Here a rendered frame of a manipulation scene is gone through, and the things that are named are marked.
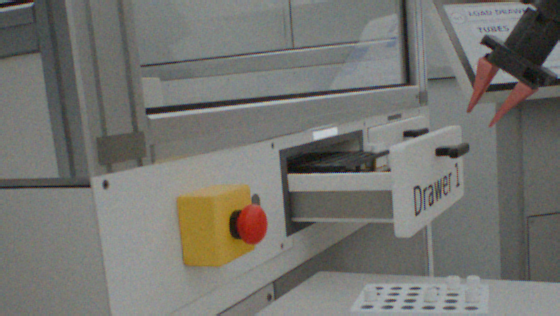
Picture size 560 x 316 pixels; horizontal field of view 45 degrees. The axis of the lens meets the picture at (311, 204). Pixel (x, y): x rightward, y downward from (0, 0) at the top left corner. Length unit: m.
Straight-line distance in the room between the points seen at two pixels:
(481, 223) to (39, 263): 2.16
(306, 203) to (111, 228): 0.33
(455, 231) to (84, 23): 2.22
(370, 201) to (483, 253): 1.87
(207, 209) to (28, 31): 0.22
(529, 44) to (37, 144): 0.59
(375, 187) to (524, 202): 1.07
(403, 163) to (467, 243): 1.91
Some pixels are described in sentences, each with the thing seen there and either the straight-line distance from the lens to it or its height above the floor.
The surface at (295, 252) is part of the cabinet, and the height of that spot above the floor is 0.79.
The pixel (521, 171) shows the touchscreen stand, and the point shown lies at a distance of 1.85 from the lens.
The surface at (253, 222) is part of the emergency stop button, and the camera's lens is 0.65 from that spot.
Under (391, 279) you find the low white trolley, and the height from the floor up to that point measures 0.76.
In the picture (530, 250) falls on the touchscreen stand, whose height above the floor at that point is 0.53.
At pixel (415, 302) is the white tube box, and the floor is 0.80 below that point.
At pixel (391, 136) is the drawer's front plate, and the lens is 1.19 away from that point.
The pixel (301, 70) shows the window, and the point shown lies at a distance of 0.96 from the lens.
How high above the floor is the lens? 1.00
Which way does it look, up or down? 10 degrees down
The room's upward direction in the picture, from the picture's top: 5 degrees counter-clockwise
